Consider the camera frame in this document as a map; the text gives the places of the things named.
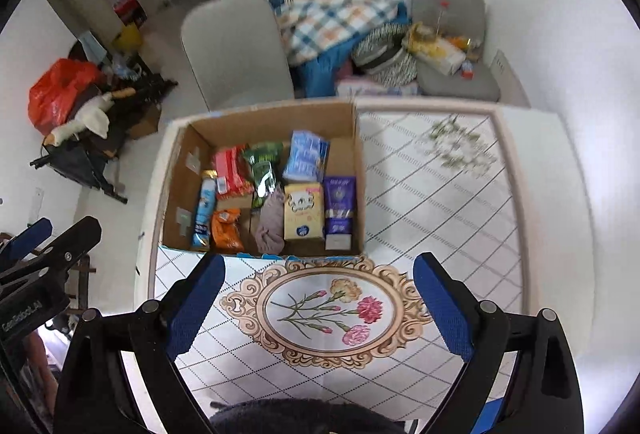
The red bedding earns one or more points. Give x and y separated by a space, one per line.
129 8

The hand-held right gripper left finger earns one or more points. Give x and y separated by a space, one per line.
192 309

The purple white tube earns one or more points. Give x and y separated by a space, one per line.
340 204

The light blue wipes packet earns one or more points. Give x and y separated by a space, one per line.
305 157

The blue white chair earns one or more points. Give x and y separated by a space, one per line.
487 418

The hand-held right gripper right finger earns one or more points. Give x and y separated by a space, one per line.
442 304

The purple cloth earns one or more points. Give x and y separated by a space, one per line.
270 230

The small red object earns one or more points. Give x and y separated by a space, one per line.
467 73

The dark fuzzy clothing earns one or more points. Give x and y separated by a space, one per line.
300 416

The red snack packet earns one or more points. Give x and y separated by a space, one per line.
230 172

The small brown cardboard box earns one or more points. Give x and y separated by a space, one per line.
145 122

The black stroller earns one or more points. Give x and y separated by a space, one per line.
75 164

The pink white cloth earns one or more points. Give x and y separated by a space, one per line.
372 88

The yellow bucket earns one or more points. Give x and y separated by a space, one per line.
127 37

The yellow tissue packet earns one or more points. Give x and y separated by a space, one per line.
440 55

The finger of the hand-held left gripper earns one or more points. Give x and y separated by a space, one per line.
27 239
70 241

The green snack packet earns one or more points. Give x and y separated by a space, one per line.
262 169

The long blue snack packet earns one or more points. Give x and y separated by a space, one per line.
205 214

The black white striped bag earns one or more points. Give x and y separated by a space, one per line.
385 54

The light blue hanging cloth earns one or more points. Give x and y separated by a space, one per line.
92 47

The yellow white tissue pack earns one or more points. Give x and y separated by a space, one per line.
302 214

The light grey chair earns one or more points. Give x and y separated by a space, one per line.
235 54

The orange plastic bag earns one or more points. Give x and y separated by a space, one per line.
55 99

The clear plastic bottle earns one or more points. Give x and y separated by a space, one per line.
441 22

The white goose plush toy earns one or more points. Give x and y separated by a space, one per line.
90 117

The white leaning board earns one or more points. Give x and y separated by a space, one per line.
510 77

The brown tape roll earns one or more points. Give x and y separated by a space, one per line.
421 33

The plaid blanket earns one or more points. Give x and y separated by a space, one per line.
325 19

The orange snack packet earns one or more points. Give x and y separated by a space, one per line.
227 230

